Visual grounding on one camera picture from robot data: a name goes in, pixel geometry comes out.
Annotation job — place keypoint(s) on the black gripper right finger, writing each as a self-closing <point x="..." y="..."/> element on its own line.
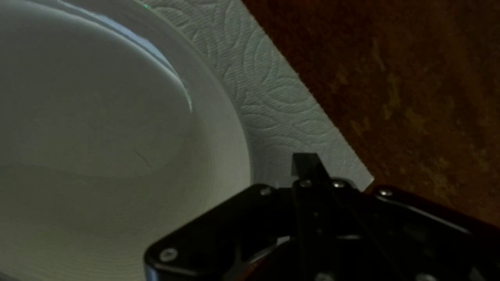
<point x="407" y="239"/>

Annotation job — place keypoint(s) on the white round plate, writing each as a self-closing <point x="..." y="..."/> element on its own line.
<point x="104" y="156"/>

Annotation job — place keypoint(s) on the white paper towel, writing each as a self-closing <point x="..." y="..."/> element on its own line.
<point x="271" y="87"/>

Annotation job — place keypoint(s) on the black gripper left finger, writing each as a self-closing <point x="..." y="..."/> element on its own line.
<point x="235" y="234"/>

